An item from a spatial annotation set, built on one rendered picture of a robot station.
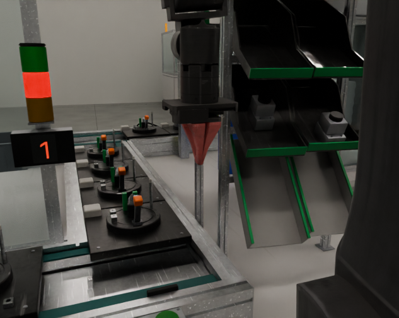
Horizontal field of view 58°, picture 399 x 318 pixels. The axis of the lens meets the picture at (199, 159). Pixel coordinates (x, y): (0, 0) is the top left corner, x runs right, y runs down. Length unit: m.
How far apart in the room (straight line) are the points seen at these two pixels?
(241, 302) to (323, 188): 0.37
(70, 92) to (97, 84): 0.78
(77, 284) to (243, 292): 0.36
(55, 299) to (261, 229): 0.46
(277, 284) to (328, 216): 0.21
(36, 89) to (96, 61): 10.44
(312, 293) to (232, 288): 0.57
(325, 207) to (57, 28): 10.67
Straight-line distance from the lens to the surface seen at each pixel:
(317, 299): 0.18
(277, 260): 1.04
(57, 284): 0.88
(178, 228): 0.94
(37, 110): 0.81
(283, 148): 0.77
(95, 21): 11.27
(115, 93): 11.30
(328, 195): 0.96
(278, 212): 0.86
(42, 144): 0.82
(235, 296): 0.74
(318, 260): 1.06
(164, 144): 2.00
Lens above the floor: 1.39
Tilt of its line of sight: 16 degrees down
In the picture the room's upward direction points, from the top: straight up
